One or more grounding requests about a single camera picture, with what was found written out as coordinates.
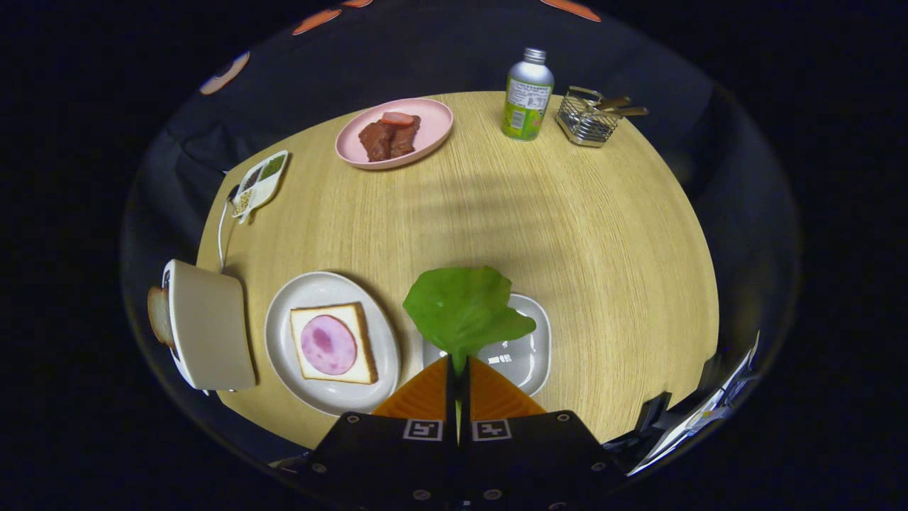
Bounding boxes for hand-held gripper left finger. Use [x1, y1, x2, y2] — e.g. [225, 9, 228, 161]
[284, 357, 459, 511]

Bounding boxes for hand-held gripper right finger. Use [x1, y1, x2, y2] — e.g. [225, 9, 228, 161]
[458, 357, 630, 511]

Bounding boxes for green lettuce leaf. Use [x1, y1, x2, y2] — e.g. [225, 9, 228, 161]
[403, 267, 537, 377]

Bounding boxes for toasted bread slice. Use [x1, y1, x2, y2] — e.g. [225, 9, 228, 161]
[147, 286, 175, 348]

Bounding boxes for small square white plate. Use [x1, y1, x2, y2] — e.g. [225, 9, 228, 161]
[423, 293, 553, 397]

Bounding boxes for pink ham slice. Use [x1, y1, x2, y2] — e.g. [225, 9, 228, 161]
[300, 314, 358, 376]

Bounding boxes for white bread slice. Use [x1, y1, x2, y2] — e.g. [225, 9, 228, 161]
[289, 302, 379, 385]

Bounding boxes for round white plate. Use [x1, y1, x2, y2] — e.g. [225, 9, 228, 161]
[265, 271, 402, 417]

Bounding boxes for white toaster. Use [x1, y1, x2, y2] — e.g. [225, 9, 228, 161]
[162, 259, 256, 395]

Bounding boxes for white divided tray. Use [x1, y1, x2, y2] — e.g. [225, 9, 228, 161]
[231, 150, 290, 225]

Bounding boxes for brown meat pieces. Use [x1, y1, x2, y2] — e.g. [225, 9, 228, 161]
[358, 117, 422, 163]

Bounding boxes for pink plate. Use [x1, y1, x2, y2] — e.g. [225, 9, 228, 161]
[335, 98, 455, 170]

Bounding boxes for silver bottle with green label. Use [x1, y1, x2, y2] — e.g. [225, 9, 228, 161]
[502, 48, 555, 142]

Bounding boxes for white toaster cable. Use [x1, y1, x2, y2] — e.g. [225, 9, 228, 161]
[217, 195, 238, 274]

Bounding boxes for metal wire basket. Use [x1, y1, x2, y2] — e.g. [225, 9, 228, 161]
[555, 86, 620, 148]

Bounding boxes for wooden-handled utensils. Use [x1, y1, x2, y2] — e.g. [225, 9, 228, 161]
[589, 96, 649, 119]

